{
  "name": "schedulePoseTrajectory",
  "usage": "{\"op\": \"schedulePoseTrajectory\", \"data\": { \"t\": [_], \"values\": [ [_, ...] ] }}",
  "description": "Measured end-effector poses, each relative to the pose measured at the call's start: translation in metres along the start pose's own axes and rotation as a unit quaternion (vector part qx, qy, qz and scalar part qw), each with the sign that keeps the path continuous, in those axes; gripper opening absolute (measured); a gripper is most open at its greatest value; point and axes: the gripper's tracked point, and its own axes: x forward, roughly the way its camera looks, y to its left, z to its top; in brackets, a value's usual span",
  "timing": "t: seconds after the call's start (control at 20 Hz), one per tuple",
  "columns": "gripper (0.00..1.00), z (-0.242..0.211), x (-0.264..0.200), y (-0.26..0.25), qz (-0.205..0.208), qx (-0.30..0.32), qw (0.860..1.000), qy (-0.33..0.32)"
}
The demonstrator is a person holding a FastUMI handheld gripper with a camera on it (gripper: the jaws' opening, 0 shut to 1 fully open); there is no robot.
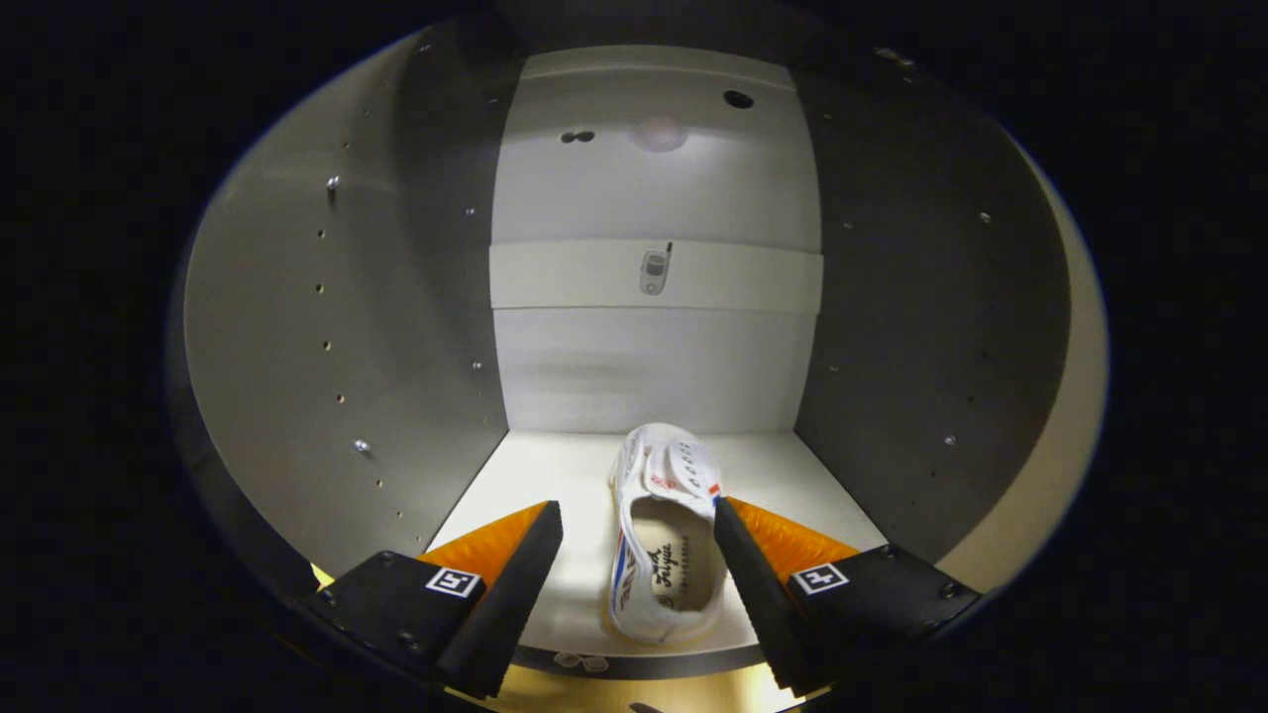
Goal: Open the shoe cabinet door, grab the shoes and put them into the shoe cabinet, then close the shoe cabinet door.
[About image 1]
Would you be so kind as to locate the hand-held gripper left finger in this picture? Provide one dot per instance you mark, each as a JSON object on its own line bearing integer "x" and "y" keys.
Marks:
{"x": 500, "y": 604}

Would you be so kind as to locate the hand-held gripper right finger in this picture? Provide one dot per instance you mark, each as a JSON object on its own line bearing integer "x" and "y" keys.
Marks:
{"x": 758, "y": 594}

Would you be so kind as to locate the white canvas shoe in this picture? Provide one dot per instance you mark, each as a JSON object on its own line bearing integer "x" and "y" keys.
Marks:
{"x": 674, "y": 579}

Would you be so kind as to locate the grey shoe cabinet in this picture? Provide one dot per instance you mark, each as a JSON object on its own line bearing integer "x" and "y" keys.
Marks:
{"x": 654, "y": 198}

